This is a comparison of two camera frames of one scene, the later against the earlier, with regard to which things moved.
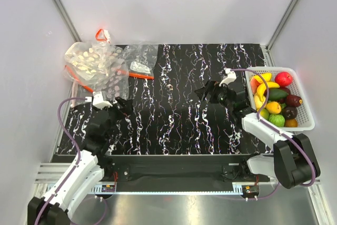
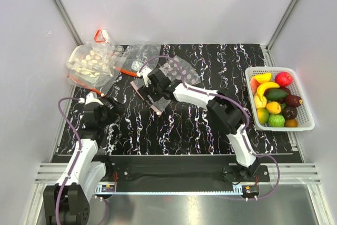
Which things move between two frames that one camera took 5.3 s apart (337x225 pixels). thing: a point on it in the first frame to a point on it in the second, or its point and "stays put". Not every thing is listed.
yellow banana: x=262 y=87 stays put
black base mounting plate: x=179 y=168 stays put
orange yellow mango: x=274 y=107 stays put
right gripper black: x=212 y=87 to x=145 y=91
